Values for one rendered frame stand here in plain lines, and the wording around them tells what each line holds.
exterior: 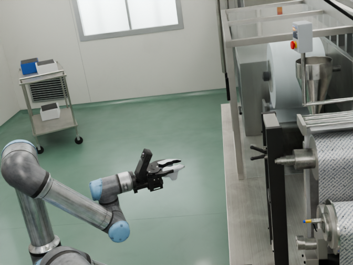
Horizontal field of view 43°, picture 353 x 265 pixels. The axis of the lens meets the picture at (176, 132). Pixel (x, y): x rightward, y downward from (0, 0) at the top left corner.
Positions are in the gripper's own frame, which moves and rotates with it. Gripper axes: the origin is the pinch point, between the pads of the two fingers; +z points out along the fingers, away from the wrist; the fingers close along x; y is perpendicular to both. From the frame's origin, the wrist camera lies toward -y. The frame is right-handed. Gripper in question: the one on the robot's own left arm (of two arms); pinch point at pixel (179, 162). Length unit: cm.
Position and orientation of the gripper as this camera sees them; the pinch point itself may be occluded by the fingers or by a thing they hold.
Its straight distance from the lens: 173.2
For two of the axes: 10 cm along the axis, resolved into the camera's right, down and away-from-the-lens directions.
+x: 3.4, 4.3, -8.4
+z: 9.4, -2.4, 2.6
